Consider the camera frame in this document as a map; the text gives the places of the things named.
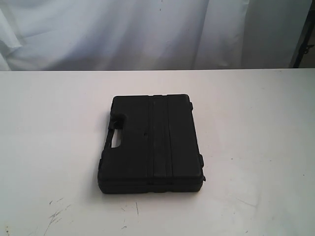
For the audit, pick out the black plastic tool case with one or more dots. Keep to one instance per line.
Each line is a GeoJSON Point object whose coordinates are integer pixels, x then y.
{"type": "Point", "coordinates": [151, 146]}

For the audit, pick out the white backdrop cloth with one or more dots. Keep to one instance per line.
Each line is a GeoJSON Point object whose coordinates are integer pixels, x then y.
{"type": "Point", "coordinates": [149, 34]}

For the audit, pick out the black tripod stand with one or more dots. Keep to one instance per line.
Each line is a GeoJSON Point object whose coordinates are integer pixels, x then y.
{"type": "Point", "coordinates": [304, 54]}

